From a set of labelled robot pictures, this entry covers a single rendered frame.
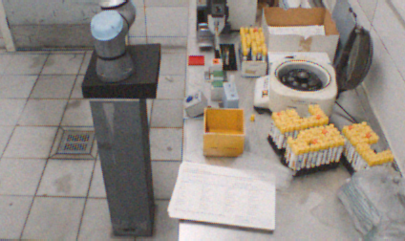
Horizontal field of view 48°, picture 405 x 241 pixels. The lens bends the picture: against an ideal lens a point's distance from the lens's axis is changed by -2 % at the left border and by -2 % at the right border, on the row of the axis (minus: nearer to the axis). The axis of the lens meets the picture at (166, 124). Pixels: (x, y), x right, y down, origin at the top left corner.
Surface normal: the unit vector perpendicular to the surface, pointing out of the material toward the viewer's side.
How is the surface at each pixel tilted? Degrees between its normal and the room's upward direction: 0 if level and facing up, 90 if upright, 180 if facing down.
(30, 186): 0
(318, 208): 0
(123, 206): 90
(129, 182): 90
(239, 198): 0
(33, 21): 90
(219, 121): 90
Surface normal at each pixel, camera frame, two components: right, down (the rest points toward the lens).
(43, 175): -0.04, -0.76
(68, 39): -0.06, 0.65
